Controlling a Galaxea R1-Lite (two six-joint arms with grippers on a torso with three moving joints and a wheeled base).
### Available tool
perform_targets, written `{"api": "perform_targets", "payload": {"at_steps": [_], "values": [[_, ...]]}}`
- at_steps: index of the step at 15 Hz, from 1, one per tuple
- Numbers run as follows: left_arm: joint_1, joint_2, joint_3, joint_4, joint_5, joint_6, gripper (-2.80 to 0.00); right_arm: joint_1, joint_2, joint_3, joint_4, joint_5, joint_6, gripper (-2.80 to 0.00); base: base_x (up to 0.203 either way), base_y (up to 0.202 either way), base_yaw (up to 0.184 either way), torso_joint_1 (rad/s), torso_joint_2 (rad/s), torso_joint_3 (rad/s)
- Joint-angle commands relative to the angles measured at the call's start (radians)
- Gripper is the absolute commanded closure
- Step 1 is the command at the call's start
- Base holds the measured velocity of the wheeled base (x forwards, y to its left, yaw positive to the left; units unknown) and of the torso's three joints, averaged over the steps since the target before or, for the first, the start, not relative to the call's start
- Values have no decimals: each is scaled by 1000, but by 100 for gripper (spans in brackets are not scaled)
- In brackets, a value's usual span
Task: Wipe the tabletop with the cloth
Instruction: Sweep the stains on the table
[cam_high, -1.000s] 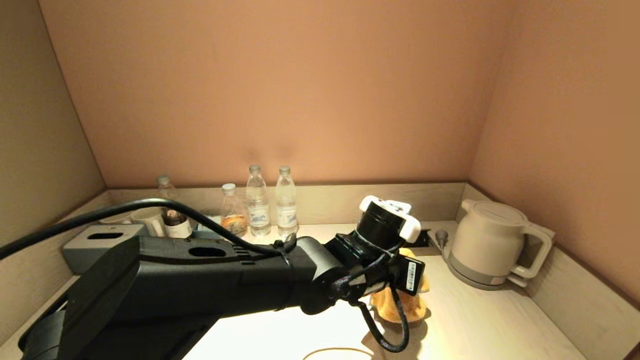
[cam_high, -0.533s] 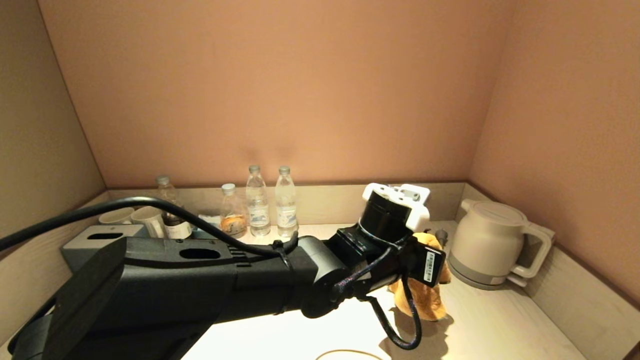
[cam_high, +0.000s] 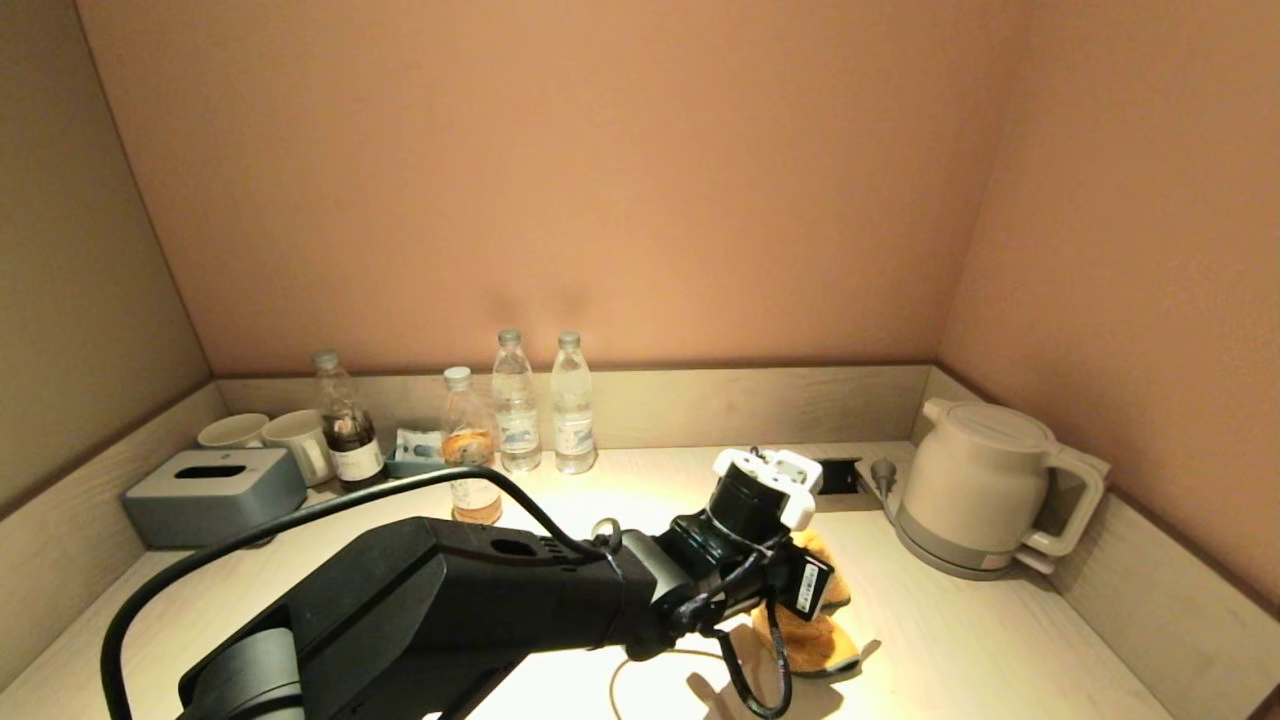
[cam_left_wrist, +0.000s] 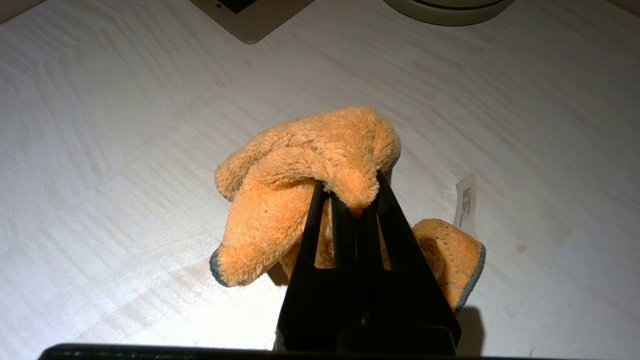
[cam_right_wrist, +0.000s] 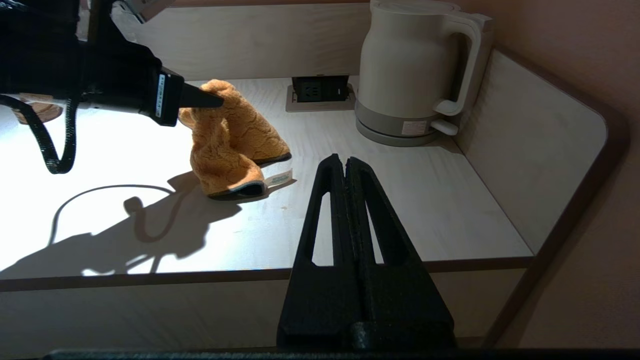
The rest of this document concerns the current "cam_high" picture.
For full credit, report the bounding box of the amber tea bottle white cap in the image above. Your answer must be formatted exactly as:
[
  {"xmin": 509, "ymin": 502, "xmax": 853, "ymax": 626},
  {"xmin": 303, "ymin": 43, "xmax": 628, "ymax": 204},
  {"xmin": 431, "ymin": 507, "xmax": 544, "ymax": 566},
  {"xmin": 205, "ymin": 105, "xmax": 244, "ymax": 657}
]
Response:
[{"xmin": 441, "ymin": 366, "xmax": 504, "ymax": 526}]

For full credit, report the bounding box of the grey kettle base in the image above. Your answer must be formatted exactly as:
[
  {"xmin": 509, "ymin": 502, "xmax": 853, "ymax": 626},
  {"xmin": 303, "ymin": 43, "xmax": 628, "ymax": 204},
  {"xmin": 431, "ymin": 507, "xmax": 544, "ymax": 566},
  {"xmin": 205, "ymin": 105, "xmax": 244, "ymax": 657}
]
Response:
[{"xmin": 886, "ymin": 500, "xmax": 1057, "ymax": 583}]

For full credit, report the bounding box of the recessed power socket panel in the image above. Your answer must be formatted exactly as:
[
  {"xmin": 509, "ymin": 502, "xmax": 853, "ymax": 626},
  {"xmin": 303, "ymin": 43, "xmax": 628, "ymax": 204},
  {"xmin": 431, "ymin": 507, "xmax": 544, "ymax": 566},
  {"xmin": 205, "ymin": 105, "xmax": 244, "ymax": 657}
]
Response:
[{"xmin": 815, "ymin": 459, "xmax": 886, "ymax": 513}]

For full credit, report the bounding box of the clear water bottle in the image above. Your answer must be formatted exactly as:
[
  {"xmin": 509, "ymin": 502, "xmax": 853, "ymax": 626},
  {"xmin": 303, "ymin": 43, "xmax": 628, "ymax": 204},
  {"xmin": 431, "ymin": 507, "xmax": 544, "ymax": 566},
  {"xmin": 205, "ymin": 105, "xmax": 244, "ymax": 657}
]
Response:
[
  {"xmin": 492, "ymin": 329, "xmax": 543, "ymax": 473},
  {"xmin": 551, "ymin": 331, "xmax": 599, "ymax": 475}
]

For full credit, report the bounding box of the dark drink bottle grey cap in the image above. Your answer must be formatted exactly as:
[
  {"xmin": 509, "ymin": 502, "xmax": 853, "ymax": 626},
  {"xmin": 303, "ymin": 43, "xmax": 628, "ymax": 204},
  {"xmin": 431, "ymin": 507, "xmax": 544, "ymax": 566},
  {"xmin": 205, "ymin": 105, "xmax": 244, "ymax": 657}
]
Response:
[{"xmin": 311, "ymin": 350, "xmax": 389, "ymax": 489}]

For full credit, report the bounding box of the white electric kettle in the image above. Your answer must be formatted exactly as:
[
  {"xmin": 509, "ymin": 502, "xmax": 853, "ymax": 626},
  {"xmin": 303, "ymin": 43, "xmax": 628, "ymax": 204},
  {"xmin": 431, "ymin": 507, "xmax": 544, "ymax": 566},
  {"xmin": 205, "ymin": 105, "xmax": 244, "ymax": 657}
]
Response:
[{"xmin": 898, "ymin": 398, "xmax": 1107, "ymax": 575}]

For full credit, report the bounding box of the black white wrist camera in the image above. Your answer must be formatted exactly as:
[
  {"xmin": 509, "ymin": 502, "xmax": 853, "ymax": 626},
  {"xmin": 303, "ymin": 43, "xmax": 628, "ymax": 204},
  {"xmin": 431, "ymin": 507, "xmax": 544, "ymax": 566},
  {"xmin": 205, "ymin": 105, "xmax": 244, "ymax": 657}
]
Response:
[{"xmin": 705, "ymin": 447, "xmax": 825, "ymax": 546}]

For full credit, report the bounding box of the orange microfibre cloth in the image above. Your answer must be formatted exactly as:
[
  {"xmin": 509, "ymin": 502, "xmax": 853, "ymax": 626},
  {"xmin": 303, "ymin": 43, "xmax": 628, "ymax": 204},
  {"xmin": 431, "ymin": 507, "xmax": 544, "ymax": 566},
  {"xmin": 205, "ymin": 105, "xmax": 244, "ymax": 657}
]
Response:
[{"xmin": 752, "ymin": 530, "xmax": 863, "ymax": 679}]

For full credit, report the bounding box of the white ribbed mug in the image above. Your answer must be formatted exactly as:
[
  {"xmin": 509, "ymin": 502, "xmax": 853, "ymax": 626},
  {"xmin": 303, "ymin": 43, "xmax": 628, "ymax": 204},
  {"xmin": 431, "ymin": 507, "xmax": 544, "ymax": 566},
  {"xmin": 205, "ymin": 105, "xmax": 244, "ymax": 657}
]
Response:
[
  {"xmin": 197, "ymin": 413, "xmax": 271, "ymax": 450},
  {"xmin": 262, "ymin": 409, "xmax": 336, "ymax": 488}
]

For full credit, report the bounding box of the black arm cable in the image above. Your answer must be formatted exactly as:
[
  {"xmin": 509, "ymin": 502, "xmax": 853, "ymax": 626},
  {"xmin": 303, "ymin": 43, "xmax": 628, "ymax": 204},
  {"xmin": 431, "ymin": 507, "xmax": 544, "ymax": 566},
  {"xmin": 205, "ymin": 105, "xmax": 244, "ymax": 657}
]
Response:
[{"xmin": 100, "ymin": 466, "xmax": 796, "ymax": 720}]

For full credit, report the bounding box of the small blue tray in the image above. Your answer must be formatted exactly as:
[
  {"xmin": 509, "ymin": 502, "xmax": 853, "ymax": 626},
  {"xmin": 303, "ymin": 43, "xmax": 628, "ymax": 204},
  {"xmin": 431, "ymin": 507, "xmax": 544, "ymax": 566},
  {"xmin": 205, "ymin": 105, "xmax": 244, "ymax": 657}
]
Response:
[{"xmin": 386, "ymin": 432, "xmax": 451, "ymax": 479}]

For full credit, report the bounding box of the blue-grey tissue box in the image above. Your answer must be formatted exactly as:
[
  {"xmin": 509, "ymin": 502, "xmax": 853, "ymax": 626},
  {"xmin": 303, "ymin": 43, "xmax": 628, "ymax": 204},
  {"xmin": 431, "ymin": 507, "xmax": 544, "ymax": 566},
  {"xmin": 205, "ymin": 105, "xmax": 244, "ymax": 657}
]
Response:
[{"xmin": 122, "ymin": 447, "xmax": 308, "ymax": 549}]

